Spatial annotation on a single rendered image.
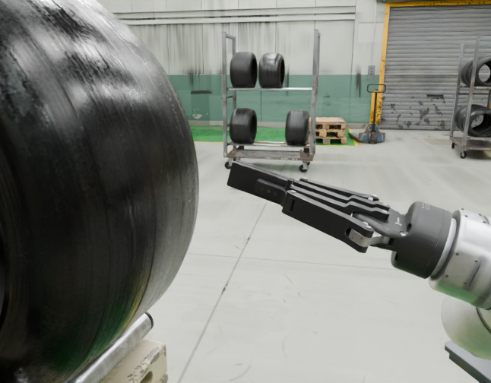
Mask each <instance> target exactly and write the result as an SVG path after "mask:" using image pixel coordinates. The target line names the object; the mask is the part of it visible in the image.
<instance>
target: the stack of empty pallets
mask: <svg viewBox="0 0 491 383"><path fill-rule="evenodd" d="M335 118H337V119H340V120H342V121H344V120H343V118H342V117H335ZM310 124H311V117H309V141H308V143H310ZM336 126H337V127H336ZM319 128H320V129H319ZM318 129H319V130H318ZM335 129H336V130H335ZM345 129H346V123H345V121H344V122H318V121H317V120H315V136H316V137H315V138H321V139H322V143H323V144H330V139H339V141H340V143H341V144H346V142H347V137H346V136H345V134H344V132H345ZM329 132H330V134H329ZM335 133H337V134H335ZM330 135H331V137H330Z"/></svg>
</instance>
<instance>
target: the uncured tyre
mask: <svg viewBox="0 0 491 383"><path fill-rule="evenodd" d="M198 200H199V175H198V161H197V155H196V150H195V143H194V140H193V137H192V131H191V129H190V125H189V123H188V119H187V116H186V114H185V110H184V108H183V106H182V103H181V101H180V98H179V96H178V94H177V92H176V90H175V88H174V86H173V84H172V82H171V80H170V79H169V77H168V75H167V74H166V72H165V71H164V69H163V67H162V65H161V64H160V63H159V62H158V60H157V58H156V57H155V56H154V54H153V53H152V52H151V51H150V50H149V48H148V47H147V46H146V44H145V43H144V42H143V41H142V40H141V39H140V38H139V36H138V35H137V34H136V33H135V32H134V31H133V30H132V29H131V28H129V27H128V26H127V25H126V24H125V23H124V22H122V21H121V20H120V19H119V18H117V17H116V16H115V15H114V14H113V13H111V12H110V11H108V10H107V9H106V8H104V7H103V6H102V5H101V4H99V3H98V2H96V1H94V0H0V383H67V382H68V381H70V380H72V379H73V378H74V377H75V376H77V375H78V374H79V373H81V372H82V371H83V370H84V369H85V368H86V367H87V366H89V365H90V364H91V363H92V362H93V361H94V360H95V359H96V358H97V357H98V356H99V355H100V354H101V353H102V352H103V351H104V350H105V349H106V348H107V347H109V346H110V345H111V344H112V343H113V342H114V341H115V340H116V339H117V338H119V337H120V336H121V335H122V334H123V333H124V332H125V331H126V330H127V329H129V328H130V327H131V326H132V325H133V324H134V323H135V322H136V321H137V320H138V319H139V318H140V317H141V316H142V315H143V314H144V313H145V312H146V311H147V310H149V309H150V308H151V307H152V306H153V305H154V304H155V303H156V302H157V301H158V300H159V299H160V298H161V296H162V295H163V294H164V293H165V292H166V291H167V289H168V288H169V286H170V285H171V283H172V282H173V280H174V279H175V277H176V275H177V273H178V271H179V269H180V267H181V265H182V262H183V260H184V258H185V255H186V253H187V251H188V248H189V246H190V243H191V240H192V236H193V233H194V230H195V224H196V219H197V214H198Z"/></svg>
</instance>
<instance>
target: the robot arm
mask: <svg viewBox="0 0 491 383"><path fill-rule="evenodd" d="M227 185H228V186H229V187H232V188H235V189H238V190H240V191H243V192H246V193H249V194H251V195H254V196H257V197H260V198H263V199H265V200H268V201H271V202H274V203H276V204H279V205H280V206H281V207H283V208H282V211H281V212H282V213H283V214H285V215H287V216H289V217H292V218H293V219H296V220H298V221H300V222H302V223H304V224H306V225H308V226H311V227H313V228H315V229H317V230H319V231H321V232H323V233H325V234H328V235H329V236H332V237H334V238H336V239H338V240H340V241H342V242H344V243H346V244H347V245H349V246H350V247H351V248H353V249H355V250H356V251H358V252H359V253H366V251H367V249H368V247H369V246H372V247H377V248H381V249H385V250H389V251H392V253H391V265H392V266H393V267H394V268H397V269H398V270H401V271H404V272H407V273H409V274H412V275H415V276H417V277H420V278H423V279H427V278H428V283H429V286H430V288H432V289H433V290H435V291H438V292H440V293H444V294H445V295H446V296H445V298H444V300H443V303H442V310H441V319H442V325H443V328H444V329H445V332H446V334H447V335H448V337H449V338H450V339H451V341H452V342H453V343H455V344H456V345H458V346H460V347H461V348H462V349H464V350H466V351H467V352H469V353H471V354H472V355H473V356H475V357H478V358H481V359H487V360H491V217H487V216H483V215H482V214H476V213H474V212H471V211H468V210H465V209H464V208H460V209H457V210H456V211H455V212H453V213H452V214H451V212H450V211H448V210H444V209H441V208H439V207H435V206H432V205H430V204H426V203H423V202H421V201H415V202H413V203H412V205H411V206H410V207H409V209H408V212H407V213H406V214H400V212H398V211H395V210H393V209H391V208H390V206H389V205H388V204H385V203H383V202H380V201H379V197H377V196H376V195H367V194H362V193H358V192H355V191H351V190H347V189H344V188H339V187H336V186H333V185H328V184H325V183H322V182H317V181H314V180H311V179H307V178H305V177H302V178H300V179H299V180H298V179H291V178H290V177H287V176H283V175H281V174H278V173H274V172H272V171H270V170H267V169H263V168H261V167H258V166H254V165H252V164H250V163H246V162H243V161H241V160H236V161H234V162H232V165H231V168H230V174H229V177H228V180H227ZM351 214H353V215H352V216H351Z"/></svg>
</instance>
